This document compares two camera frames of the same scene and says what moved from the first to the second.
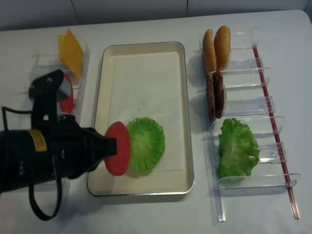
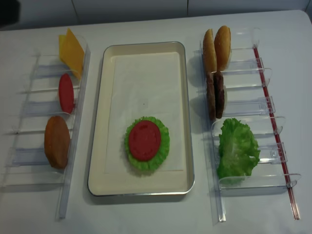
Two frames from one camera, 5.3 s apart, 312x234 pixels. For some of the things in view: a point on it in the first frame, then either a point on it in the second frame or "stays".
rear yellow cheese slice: [61, 42] stays
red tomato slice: [117, 165] -> [144, 140]
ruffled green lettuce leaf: [238, 151] stays
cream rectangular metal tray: [102, 183] stays
